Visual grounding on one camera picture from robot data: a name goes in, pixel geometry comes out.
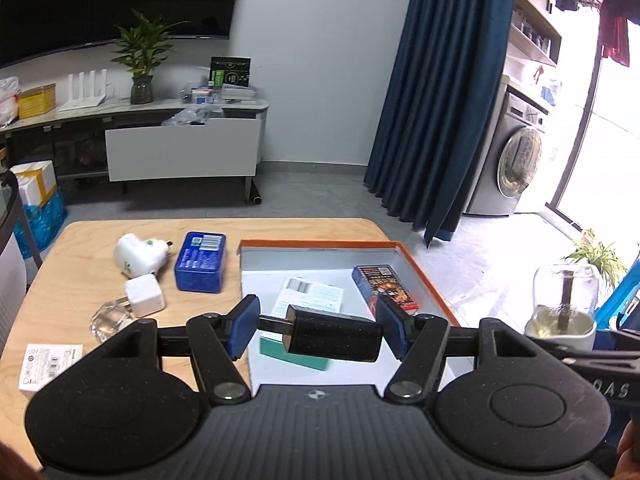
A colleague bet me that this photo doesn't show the silver washing machine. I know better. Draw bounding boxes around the silver washing machine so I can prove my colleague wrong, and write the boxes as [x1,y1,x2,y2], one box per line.
[465,87,559,217]

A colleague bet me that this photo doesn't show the blue plastic crate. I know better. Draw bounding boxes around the blue plastic crate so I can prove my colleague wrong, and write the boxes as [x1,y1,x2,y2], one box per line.
[594,257,640,332]

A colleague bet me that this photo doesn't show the white plug-in repellent heater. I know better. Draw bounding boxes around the white plug-in repellent heater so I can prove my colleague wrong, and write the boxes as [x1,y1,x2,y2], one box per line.
[114,234,176,279]

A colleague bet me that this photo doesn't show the grey furniture with black rim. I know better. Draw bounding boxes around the grey furniture with black rim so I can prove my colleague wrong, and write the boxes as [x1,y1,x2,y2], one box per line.
[0,167,44,351]

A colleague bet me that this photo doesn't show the clear plastic bags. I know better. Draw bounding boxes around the clear plastic bags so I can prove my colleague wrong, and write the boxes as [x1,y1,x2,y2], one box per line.
[161,105,222,128]

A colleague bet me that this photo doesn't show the white and yellow cardboard box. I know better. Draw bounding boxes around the white and yellow cardboard box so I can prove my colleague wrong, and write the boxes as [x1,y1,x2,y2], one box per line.
[10,160,59,209]

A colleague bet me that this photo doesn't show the spider plant in pot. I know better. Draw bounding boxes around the spider plant in pot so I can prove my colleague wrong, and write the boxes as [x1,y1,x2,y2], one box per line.
[567,229,629,292]

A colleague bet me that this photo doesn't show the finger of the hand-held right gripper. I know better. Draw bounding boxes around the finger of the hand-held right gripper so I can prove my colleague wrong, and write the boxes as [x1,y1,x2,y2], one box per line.
[607,328,640,347]
[526,334,608,364]

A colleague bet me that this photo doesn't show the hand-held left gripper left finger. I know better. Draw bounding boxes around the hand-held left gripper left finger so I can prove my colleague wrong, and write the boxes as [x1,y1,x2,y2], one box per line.
[94,294,262,407]

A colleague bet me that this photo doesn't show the red and black firecracker box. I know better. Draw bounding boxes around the red and black firecracker box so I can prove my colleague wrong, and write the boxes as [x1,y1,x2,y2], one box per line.
[351,264,421,317]

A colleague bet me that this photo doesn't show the blue plastic bag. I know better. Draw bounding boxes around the blue plastic bag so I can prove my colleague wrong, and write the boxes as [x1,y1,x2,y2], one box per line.
[12,189,68,254]

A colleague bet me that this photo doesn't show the teal box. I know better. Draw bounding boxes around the teal box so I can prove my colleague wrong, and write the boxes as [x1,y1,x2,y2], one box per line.
[259,337,329,372]

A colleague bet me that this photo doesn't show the black block with handle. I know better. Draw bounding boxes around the black block with handle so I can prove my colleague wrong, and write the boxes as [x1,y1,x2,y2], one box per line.
[259,304,384,364]

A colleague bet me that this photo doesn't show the black television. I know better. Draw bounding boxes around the black television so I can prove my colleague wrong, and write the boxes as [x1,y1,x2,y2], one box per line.
[0,0,246,69]

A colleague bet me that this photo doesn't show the white and green flat box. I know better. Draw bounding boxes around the white and green flat box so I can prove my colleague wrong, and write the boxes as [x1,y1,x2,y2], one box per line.
[270,276,345,321]

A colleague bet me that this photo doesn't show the orange-rimmed white tray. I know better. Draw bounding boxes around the orange-rimmed white tray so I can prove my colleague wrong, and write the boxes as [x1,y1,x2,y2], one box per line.
[237,239,463,396]

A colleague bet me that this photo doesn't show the white cube charger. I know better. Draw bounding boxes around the white cube charger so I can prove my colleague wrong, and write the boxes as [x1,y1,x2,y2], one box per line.
[124,274,166,319]

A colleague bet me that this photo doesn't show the black and green box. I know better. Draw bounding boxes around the black and green box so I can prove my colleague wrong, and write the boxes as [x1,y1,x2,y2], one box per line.
[210,56,252,89]

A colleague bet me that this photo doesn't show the clear glass liquid bottle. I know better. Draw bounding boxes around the clear glass liquid bottle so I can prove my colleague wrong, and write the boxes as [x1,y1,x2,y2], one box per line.
[89,296,135,344]

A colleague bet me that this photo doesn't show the green plant in glass vase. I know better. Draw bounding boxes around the green plant in glass vase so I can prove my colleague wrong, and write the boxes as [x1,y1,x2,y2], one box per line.
[109,9,191,106]

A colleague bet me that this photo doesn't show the white heater with glass bottle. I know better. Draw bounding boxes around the white heater with glass bottle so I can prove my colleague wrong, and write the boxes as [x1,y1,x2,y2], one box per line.
[524,262,601,354]

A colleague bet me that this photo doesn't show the white television cabinet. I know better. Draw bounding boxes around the white television cabinet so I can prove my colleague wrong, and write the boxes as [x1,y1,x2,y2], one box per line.
[0,87,271,206]

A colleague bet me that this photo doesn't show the white router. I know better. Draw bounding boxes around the white router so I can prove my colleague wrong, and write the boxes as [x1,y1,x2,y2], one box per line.
[57,69,109,113]

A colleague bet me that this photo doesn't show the small white labelled box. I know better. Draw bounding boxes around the small white labelled box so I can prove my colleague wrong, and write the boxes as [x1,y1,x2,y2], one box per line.
[18,343,86,394]

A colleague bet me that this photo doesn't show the wall shelf with glasses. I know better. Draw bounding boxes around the wall shelf with glasses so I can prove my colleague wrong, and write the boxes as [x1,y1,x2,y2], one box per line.
[510,0,564,67]

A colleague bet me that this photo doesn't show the blue tin box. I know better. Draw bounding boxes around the blue tin box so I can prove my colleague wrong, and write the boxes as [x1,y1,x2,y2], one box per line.
[173,231,227,294]

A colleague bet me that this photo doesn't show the red hanging garment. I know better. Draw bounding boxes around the red hanging garment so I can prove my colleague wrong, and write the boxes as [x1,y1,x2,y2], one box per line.
[599,2,632,67]

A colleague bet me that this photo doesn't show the dark blue curtain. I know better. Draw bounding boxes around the dark blue curtain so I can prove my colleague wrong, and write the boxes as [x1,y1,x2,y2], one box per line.
[363,0,521,250]

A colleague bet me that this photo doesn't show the person's right hand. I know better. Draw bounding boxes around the person's right hand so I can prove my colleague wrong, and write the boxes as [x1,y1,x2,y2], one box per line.
[616,422,640,479]

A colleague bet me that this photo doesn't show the white plastic bag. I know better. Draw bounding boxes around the white plastic bag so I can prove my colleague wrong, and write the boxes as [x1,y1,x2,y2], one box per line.
[0,76,21,130]

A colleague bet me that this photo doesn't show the stack of papers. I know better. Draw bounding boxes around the stack of papers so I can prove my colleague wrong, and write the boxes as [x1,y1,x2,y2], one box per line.
[221,85,267,104]

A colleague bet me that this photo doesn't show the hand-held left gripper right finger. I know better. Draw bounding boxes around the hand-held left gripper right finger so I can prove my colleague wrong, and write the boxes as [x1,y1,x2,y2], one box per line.
[375,294,546,406]

